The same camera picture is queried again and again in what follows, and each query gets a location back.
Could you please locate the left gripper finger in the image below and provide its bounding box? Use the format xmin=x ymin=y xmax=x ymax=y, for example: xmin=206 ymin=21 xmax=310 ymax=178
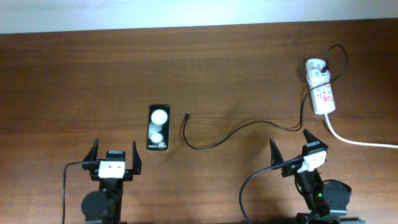
xmin=132 ymin=141 xmax=142 ymax=171
xmin=83 ymin=139 xmax=98 ymax=162

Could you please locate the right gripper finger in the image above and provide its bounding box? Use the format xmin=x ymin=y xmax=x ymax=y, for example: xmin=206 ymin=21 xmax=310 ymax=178
xmin=269 ymin=139 xmax=284 ymax=167
xmin=303 ymin=129 xmax=328 ymax=149

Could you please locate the black Galaxy smartphone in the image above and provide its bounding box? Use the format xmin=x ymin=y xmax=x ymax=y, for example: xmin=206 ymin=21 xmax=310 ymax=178
xmin=147 ymin=104 xmax=170 ymax=151

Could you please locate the thin black charging cable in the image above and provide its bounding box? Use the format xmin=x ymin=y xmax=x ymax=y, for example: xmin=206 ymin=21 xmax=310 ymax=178
xmin=182 ymin=44 xmax=349 ymax=151

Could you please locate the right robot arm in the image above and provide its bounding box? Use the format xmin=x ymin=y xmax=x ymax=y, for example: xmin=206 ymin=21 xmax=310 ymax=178
xmin=270 ymin=129 xmax=352 ymax=223

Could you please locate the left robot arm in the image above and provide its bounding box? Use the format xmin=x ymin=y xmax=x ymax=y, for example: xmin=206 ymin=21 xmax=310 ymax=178
xmin=81 ymin=140 xmax=142 ymax=223

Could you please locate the white USB charger adapter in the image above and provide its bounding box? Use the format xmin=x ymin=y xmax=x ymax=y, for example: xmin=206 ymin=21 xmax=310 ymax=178
xmin=307 ymin=68 xmax=330 ymax=85

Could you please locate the white power strip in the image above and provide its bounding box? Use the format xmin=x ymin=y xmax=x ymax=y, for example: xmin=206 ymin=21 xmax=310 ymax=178
xmin=305 ymin=58 xmax=335 ymax=115

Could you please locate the thick white power cord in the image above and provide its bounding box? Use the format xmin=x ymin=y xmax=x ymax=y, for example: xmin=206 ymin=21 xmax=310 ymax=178
xmin=322 ymin=113 xmax=398 ymax=149

